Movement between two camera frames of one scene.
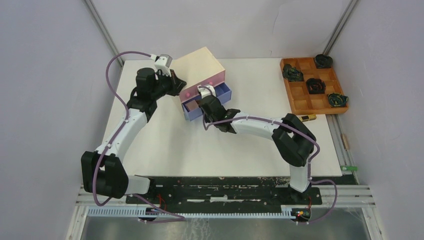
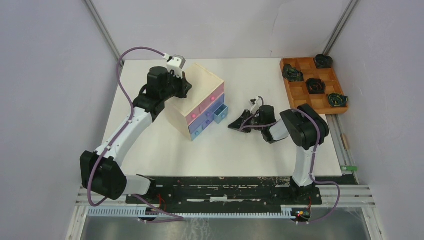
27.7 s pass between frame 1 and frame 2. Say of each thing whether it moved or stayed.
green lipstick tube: stayed
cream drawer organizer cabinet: moved
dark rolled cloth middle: stayed
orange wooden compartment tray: stayed
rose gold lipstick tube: stayed
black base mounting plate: stayed
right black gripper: moved
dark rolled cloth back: stayed
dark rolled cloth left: stayed
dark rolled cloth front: stayed
